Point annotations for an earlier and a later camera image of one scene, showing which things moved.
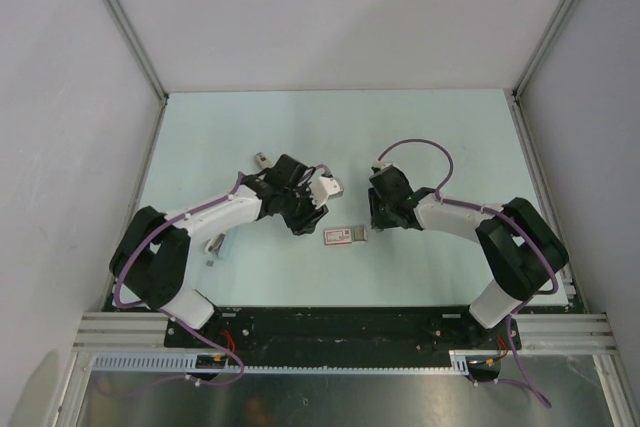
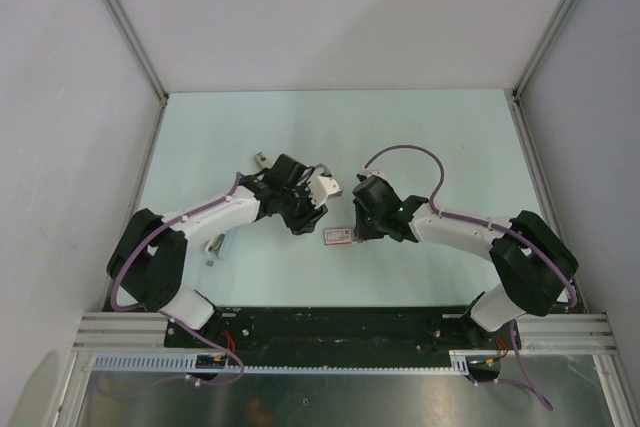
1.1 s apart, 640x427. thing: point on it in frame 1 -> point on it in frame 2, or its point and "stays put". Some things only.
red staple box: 337,236 stays put
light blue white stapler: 214,244 stays put
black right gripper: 377,221 -> 361,231
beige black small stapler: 263,161 stays put
